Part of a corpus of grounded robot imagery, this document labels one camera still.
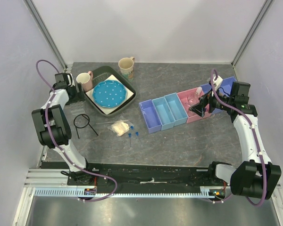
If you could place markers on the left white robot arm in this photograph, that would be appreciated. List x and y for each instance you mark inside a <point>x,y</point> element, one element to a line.
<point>53,129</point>

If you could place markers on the clear test tube rack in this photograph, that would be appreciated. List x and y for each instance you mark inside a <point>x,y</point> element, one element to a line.
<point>77,108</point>

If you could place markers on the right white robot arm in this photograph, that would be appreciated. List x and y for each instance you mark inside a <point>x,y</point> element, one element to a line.
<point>257,176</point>

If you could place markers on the light blue bin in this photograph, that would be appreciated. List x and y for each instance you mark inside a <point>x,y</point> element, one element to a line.
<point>177,109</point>
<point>166,117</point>

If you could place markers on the clear glass flask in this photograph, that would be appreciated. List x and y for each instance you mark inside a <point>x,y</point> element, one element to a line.
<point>192,99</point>

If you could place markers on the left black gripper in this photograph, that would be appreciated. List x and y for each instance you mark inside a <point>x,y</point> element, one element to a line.
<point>79,96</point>

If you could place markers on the purple narrow bin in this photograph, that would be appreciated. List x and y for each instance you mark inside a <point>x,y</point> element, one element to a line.
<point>150,115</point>

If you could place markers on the light blue bin left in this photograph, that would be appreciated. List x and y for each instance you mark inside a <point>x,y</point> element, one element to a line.
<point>166,117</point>

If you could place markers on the pink and cream mug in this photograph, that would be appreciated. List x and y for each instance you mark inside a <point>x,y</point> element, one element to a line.
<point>86,80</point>

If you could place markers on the blue dotted plate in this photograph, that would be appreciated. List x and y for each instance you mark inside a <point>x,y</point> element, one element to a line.
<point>109,93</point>

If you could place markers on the light blue bin right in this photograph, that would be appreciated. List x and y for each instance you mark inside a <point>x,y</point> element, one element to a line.
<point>177,109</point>

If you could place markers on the blue cap pipette left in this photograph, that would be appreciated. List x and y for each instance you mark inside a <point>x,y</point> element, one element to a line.
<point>130,141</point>

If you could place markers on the clear flask white stopper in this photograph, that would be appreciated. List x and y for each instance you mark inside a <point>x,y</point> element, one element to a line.
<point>198,91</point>

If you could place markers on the pink bin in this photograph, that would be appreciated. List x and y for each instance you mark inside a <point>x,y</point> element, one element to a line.
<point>183,97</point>

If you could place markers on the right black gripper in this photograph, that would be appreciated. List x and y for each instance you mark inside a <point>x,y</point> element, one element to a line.
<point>199,108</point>

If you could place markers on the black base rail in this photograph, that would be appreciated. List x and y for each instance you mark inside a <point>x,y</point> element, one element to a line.
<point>123,178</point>

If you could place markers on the black wire ring stand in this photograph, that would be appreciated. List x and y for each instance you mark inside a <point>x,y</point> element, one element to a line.
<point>82,121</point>

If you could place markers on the purple large bin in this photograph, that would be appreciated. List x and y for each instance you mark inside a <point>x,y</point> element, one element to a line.
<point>225,88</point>

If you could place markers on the beige mug with pattern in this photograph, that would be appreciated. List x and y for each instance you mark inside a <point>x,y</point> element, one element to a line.
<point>126,65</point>

